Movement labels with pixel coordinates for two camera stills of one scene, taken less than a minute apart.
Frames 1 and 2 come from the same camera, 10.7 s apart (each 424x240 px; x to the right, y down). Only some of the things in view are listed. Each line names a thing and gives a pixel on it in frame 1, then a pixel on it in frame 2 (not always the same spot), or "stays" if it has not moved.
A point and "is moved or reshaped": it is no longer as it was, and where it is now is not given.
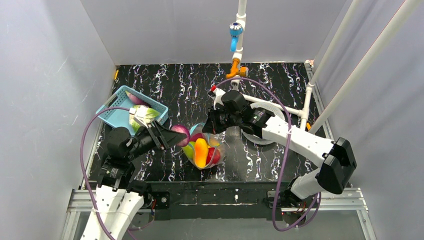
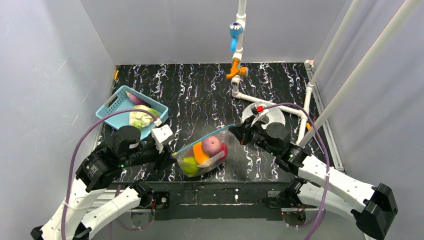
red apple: [213, 156] -> [223, 147]
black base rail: [222, 201] stays
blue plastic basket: [120, 117] stays
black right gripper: [215, 118] -> [248, 130]
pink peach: [181, 128] -> [211, 145]
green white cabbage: [150, 114] stays
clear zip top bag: [203, 149] is moved or reshaped
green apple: [189, 150] -> [189, 166]
